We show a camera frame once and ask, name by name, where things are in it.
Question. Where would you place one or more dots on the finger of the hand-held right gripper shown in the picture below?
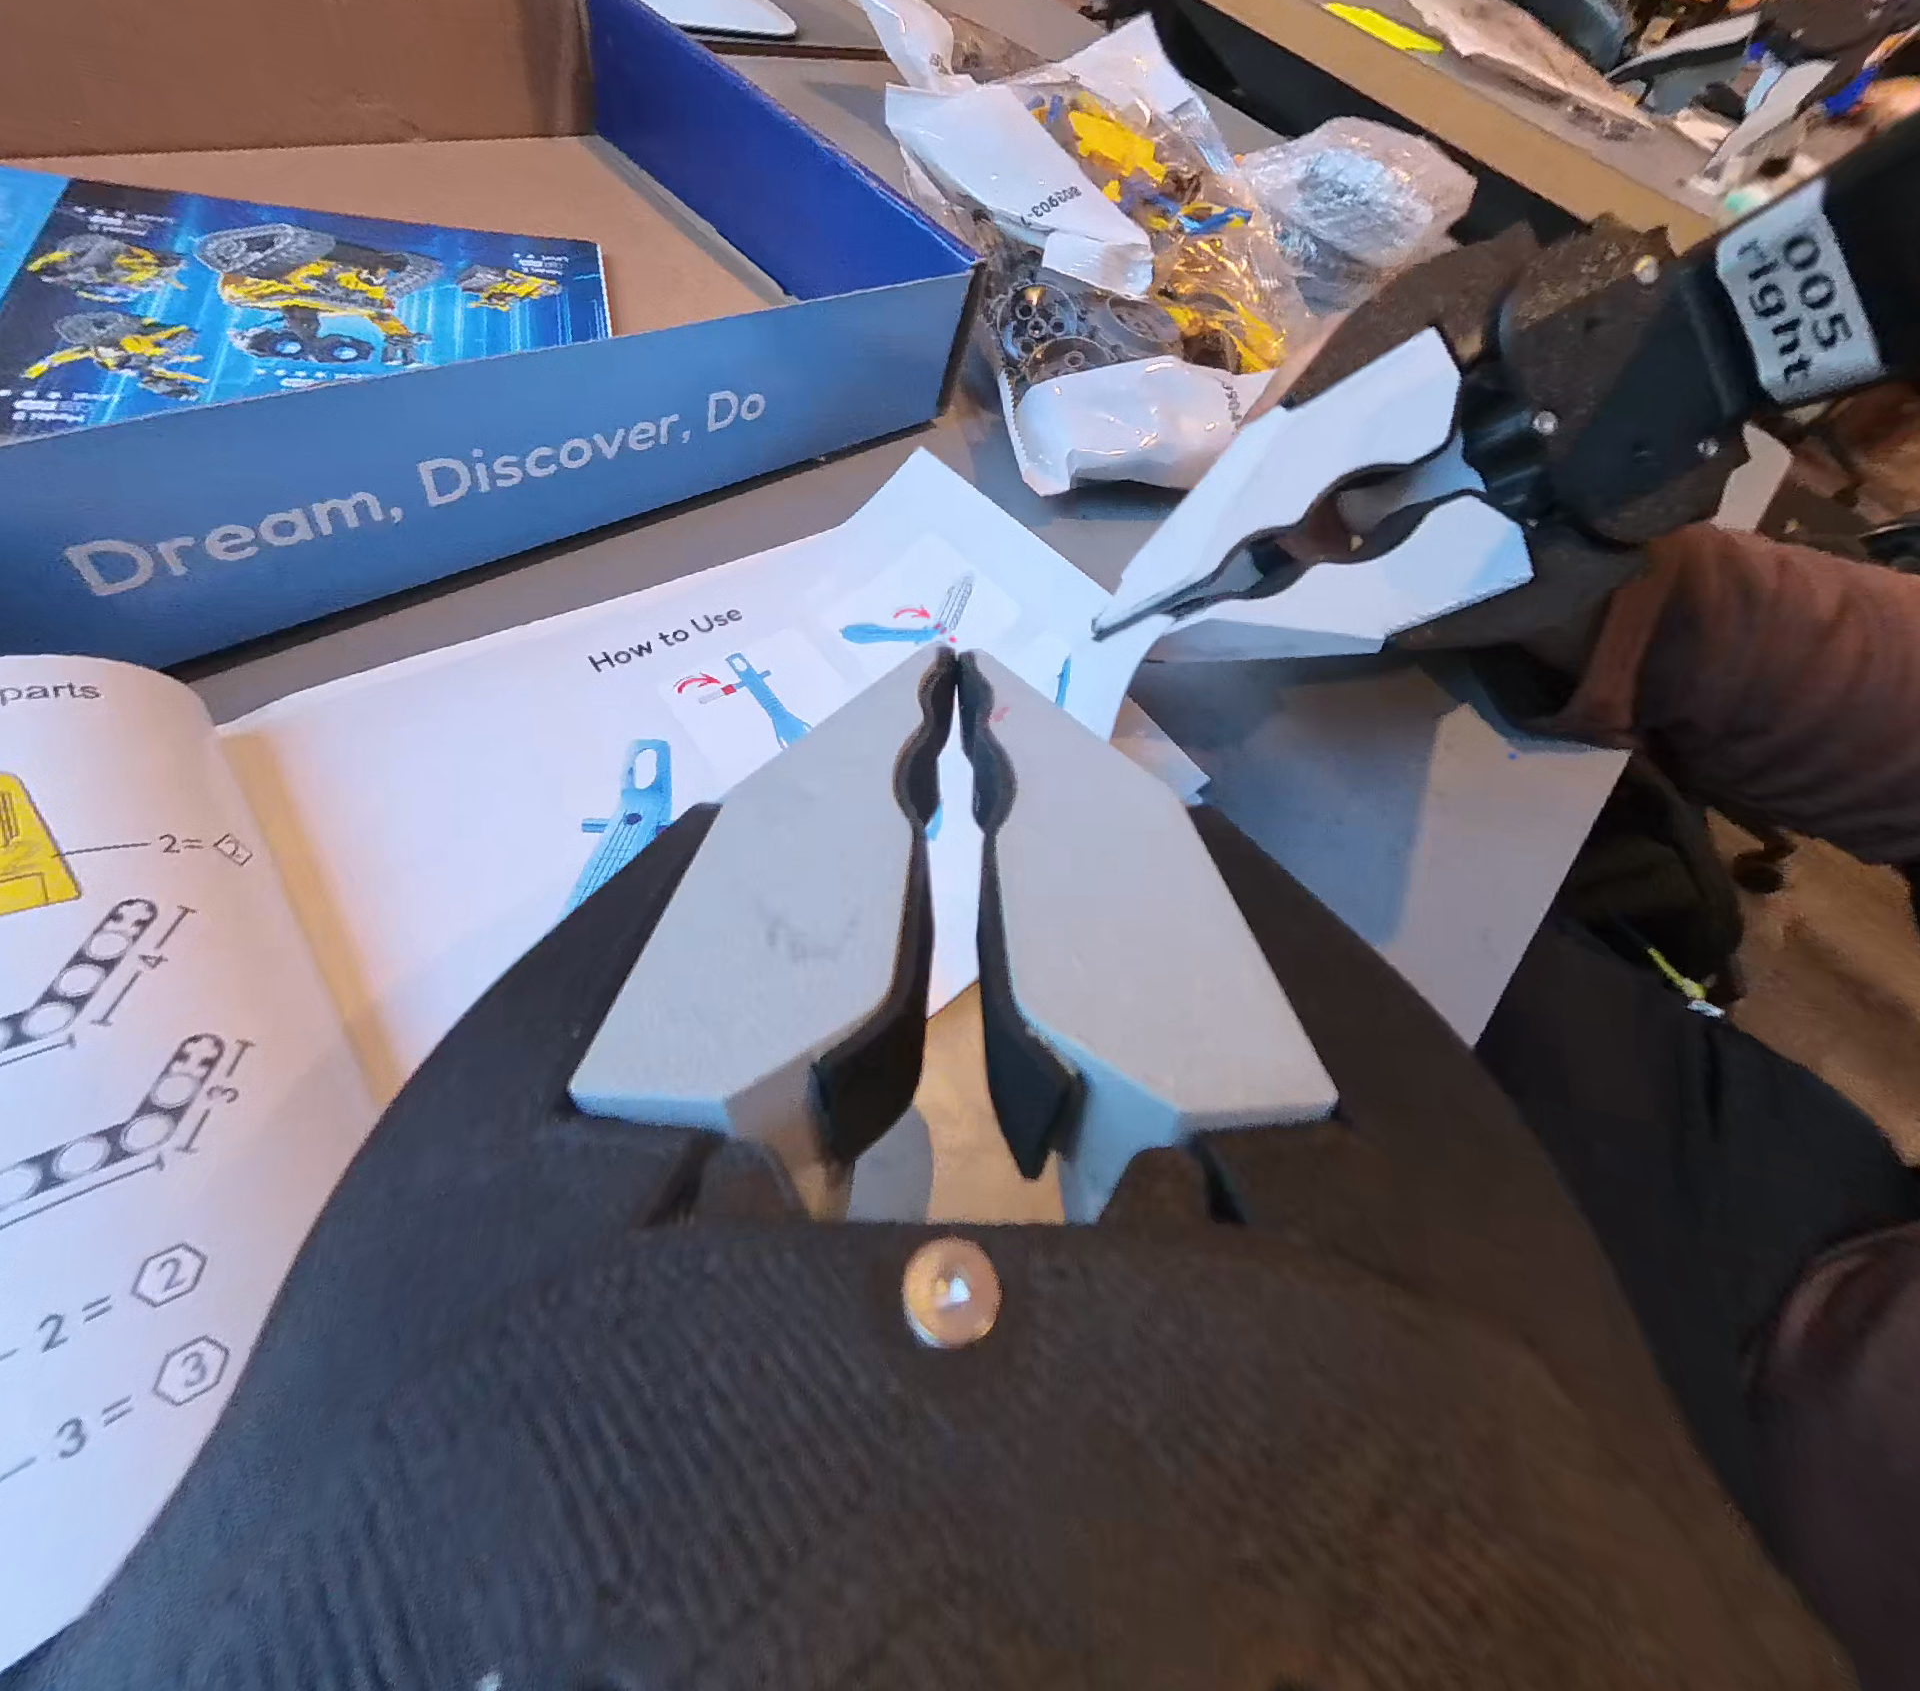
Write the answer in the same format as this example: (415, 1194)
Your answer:
(1395, 588)
(1351, 424)

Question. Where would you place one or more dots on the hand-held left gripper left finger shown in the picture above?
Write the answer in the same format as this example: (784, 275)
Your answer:
(721, 956)

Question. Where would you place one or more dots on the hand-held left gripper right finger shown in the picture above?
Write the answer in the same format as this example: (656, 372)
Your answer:
(1154, 956)

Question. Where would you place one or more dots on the blue-cover instruction booklet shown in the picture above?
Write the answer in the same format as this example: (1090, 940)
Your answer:
(451, 822)

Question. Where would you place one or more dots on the person's right forearm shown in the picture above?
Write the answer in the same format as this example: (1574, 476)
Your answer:
(1770, 686)

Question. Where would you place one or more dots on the grey desk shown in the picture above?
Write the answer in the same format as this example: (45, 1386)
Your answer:
(1321, 792)

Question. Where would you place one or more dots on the clear bag dark wheels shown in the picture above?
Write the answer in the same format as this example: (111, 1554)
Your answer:
(1111, 416)

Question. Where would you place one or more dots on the white and black device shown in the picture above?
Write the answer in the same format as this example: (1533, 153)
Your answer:
(1770, 65)

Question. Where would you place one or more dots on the yellow sticky note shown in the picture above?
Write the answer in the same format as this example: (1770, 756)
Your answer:
(1381, 27)

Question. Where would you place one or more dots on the loose white papers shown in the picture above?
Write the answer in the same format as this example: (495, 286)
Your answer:
(1501, 41)

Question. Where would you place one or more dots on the clear bag yellow blue parts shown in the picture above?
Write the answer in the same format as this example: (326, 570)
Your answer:
(974, 147)

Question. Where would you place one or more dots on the blue cardboard box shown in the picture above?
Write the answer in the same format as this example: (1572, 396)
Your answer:
(451, 476)

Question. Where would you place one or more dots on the thin blue printed leaflet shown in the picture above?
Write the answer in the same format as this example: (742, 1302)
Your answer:
(300, 296)

